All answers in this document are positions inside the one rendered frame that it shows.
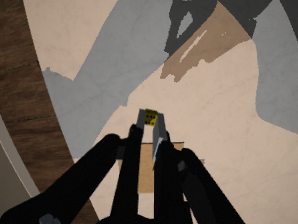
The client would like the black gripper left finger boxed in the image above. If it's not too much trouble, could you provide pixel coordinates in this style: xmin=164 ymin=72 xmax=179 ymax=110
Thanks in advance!
xmin=0 ymin=109 xmax=146 ymax=224

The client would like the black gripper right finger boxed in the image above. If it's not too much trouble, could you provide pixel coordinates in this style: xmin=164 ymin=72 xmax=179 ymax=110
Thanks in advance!
xmin=152 ymin=113 xmax=245 ymax=224

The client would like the brown square mat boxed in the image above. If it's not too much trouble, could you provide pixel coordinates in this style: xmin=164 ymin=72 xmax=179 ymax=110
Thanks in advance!
xmin=138 ymin=142 xmax=184 ymax=193

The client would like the yellow die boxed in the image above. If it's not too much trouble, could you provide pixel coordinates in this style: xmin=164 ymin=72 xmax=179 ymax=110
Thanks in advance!
xmin=145 ymin=109 xmax=158 ymax=127

